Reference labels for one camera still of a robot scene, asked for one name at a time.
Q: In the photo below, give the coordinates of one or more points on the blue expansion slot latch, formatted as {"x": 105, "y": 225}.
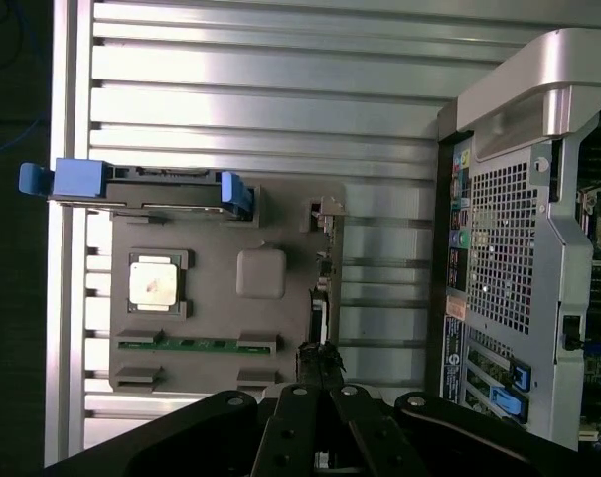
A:
{"x": 508, "y": 405}
{"x": 522, "y": 377}

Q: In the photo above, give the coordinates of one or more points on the grey open PC case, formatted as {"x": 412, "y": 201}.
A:
{"x": 508, "y": 223}

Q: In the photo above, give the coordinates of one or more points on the hard disk in blue caddy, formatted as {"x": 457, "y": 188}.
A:
{"x": 81, "y": 181}

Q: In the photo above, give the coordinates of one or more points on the grey parts rack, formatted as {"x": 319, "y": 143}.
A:
{"x": 220, "y": 318}

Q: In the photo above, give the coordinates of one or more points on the silver CPU chip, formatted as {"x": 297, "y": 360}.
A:
{"x": 152, "y": 282}

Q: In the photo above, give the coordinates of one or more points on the CPU socket with metal frame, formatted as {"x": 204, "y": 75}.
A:
{"x": 600, "y": 223}

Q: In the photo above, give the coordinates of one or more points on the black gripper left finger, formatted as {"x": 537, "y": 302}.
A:
{"x": 285, "y": 432}

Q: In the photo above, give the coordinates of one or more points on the green RAM stick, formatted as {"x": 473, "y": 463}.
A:
{"x": 200, "y": 344}

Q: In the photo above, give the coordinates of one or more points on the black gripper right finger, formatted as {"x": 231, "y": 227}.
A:
{"x": 359, "y": 432}

